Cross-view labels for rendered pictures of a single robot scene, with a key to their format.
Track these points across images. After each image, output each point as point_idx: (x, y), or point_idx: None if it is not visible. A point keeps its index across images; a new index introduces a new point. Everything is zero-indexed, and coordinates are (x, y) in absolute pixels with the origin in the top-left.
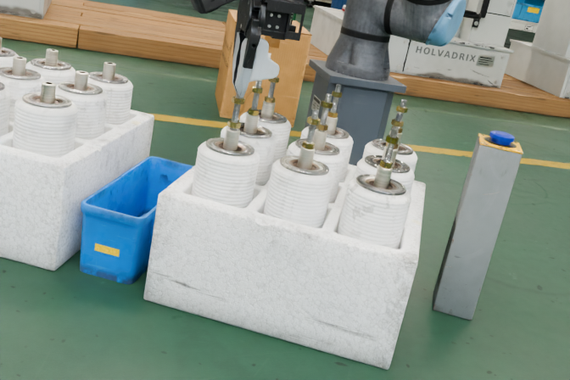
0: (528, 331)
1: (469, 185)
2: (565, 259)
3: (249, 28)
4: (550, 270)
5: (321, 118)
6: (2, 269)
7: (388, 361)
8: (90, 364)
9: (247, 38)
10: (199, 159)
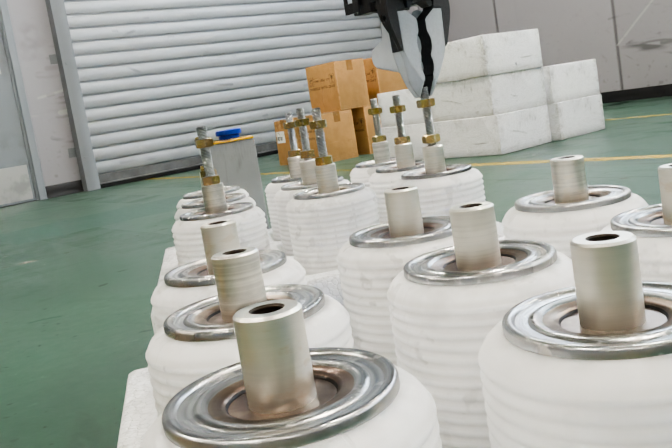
0: None
1: (261, 184)
2: (34, 342)
3: None
4: (83, 338)
5: (307, 142)
6: None
7: None
8: None
9: (438, 7)
10: (477, 188)
